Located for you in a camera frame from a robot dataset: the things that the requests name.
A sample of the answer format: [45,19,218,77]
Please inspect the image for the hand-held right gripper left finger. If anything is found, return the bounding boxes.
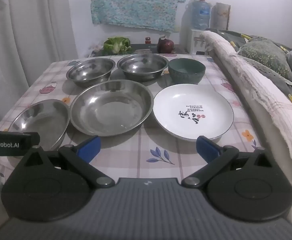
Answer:
[21,135,115,188]

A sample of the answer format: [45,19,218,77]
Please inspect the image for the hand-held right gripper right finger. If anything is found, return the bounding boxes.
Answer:
[181,135,274,187]

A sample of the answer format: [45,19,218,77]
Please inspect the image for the large stainless steel deep plate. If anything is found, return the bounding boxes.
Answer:
[70,79,154,137]

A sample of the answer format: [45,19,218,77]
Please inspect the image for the white ceramic plate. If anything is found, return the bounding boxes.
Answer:
[153,84,234,142]

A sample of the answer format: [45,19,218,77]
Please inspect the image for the small stainless steel bowl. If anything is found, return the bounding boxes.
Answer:
[117,54,169,82]
[66,58,116,82]

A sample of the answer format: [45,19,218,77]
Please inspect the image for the green ceramic bowl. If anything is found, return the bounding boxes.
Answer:
[168,58,206,85]

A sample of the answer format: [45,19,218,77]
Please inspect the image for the checked floral tablecloth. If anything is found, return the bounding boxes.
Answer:
[0,54,265,180]

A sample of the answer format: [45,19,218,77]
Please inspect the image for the green lettuce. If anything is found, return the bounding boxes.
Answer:
[103,37,132,55]

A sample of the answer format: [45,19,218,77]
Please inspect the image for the red onion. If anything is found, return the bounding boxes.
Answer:
[157,36,175,54]

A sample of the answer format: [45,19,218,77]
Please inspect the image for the green patterned pillow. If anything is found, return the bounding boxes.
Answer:
[237,37,292,90]

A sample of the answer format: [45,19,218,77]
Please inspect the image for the dark side table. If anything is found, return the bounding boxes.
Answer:
[93,43,184,56]

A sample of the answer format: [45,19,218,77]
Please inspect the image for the white curtain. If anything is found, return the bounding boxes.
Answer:
[0,0,78,128]

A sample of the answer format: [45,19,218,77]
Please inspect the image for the floral paper roll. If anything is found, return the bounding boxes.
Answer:
[210,2,231,30]

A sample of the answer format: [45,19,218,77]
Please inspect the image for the large clear water bottle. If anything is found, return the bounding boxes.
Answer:
[186,0,211,30]

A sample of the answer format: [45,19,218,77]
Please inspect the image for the blue patterned wall cloth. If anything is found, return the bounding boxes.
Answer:
[91,0,186,33]

